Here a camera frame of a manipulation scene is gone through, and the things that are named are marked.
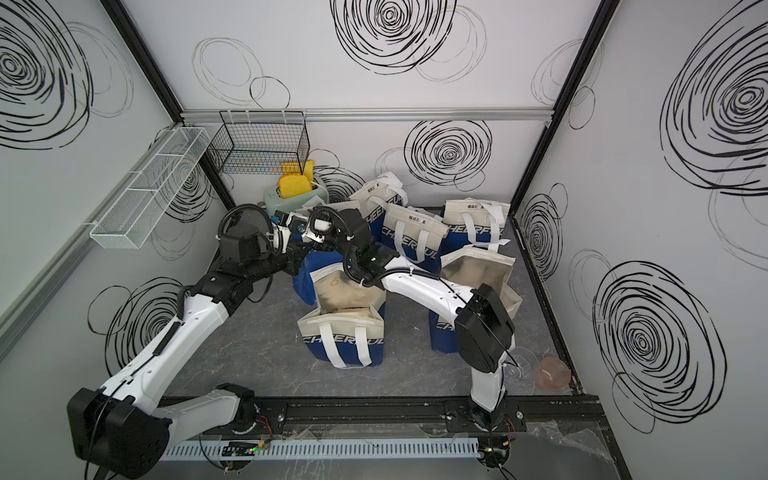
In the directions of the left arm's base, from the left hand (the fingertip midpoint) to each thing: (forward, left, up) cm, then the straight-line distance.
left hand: (310, 244), depth 76 cm
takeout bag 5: (+21, -15, -2) cm, 26 cm away
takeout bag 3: (+9, -28, -6) cm, 30 cm away
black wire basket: (+38, +23, +5) cm, 45 cm away
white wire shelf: (+2, +43, +7) cm, 43 cm away
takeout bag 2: (-20, -11, -3) cm, 23 cm away
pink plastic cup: (-22, -67, -25) cm, 75 cm away
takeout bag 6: (+13, -46, -4) cm, 47 cm away
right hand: (+5, -2, +8) cm, 10 cm away
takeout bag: (-3, -42, -3) cm, 42 cm away
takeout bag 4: (-4, -1, -2) cm, 4 cm away
